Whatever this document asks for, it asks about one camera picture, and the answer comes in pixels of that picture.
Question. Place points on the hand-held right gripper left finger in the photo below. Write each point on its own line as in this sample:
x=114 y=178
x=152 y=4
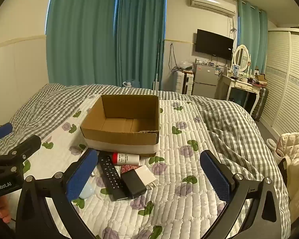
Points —
x=81 y=175

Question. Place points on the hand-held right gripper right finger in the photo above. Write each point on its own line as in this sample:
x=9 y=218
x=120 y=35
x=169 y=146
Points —
x=214 y=176

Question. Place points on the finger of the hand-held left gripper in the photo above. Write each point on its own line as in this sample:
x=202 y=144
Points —
x=27 y=146
x=1 y=131

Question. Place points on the light blue round item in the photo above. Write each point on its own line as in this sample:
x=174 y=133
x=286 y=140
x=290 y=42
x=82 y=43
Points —
x=87 y=191

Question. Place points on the black remote control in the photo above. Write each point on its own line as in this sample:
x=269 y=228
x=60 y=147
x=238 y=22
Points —
x=111 y=174

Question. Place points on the red patterned small box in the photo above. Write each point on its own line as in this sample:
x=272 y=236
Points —
x=129 y=168

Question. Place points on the white bottle with red cap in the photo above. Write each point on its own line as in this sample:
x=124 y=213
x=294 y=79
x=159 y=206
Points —
x=128 y=158

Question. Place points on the black power bank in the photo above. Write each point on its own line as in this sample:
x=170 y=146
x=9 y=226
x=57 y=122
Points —
x=133 y=184

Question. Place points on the brown cardboard box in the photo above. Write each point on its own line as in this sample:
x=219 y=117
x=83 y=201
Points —
x=119 y=135

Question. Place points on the white charger plug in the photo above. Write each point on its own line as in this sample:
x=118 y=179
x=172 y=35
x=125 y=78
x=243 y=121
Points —
x=145 y=175

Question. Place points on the person's left hand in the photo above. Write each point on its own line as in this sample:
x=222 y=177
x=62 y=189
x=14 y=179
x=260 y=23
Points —
x=2 y=209

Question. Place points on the floral quilted mat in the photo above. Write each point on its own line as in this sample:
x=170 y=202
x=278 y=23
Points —
x=179 y=169

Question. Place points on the grey checked blanket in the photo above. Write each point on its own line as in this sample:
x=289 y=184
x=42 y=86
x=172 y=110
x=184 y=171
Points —
x=226 y=124

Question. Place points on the white padded jacket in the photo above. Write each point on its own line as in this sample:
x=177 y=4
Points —
x=297 y=169

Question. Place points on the dark checked suitcase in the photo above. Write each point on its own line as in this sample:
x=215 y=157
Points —
x=260 y=104

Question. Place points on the grey small fridge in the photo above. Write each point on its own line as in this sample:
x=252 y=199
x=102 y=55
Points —
x=204 y=82

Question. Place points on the white dressing table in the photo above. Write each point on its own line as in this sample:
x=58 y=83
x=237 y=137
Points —
x=239 y=83

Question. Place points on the white suitcase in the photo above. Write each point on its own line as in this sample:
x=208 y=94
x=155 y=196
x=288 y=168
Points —
x=183 y=82

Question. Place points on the small brown box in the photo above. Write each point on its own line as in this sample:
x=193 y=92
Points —
x=261 y=78

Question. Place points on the white mop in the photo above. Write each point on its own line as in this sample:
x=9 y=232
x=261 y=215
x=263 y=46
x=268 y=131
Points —
x=156 y=79

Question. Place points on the clear plastic bag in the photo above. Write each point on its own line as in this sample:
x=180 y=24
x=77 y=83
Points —
x=185 y=65

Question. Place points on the white louvred wardrobe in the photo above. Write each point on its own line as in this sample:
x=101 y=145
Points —
x=286 y=79

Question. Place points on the white oval mirror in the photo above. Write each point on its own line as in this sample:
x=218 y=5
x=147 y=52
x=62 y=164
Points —
x=241 y=56

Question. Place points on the wide teal curtain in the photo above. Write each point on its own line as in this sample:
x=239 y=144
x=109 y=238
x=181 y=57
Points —
x=82 y=34

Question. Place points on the narrow teal curtain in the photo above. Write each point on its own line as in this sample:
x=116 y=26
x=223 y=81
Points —
x=253 y=37

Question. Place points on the teal window curtain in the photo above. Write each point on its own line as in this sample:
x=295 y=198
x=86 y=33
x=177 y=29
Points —
x=142 y=37

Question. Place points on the white air conditioner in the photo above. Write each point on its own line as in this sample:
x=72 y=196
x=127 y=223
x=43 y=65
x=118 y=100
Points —
x=211 y=3

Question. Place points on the small photo frame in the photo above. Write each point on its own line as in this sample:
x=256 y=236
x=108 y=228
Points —
x=236 y=71

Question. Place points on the black wall television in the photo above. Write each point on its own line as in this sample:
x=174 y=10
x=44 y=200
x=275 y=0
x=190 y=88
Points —
x=213 y=43

